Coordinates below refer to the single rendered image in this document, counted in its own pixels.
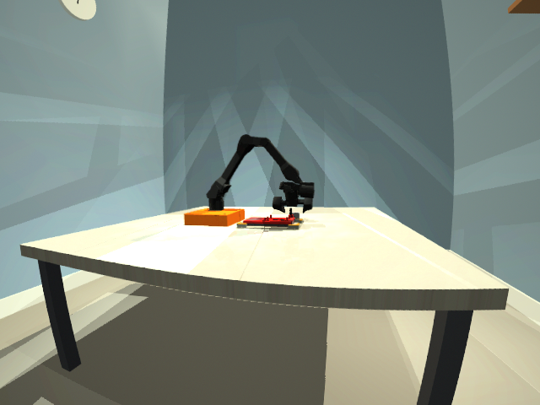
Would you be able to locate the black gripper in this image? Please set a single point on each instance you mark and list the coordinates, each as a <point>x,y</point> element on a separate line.
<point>279,204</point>

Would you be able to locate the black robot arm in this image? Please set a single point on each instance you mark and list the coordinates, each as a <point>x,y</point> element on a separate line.
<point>218,189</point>

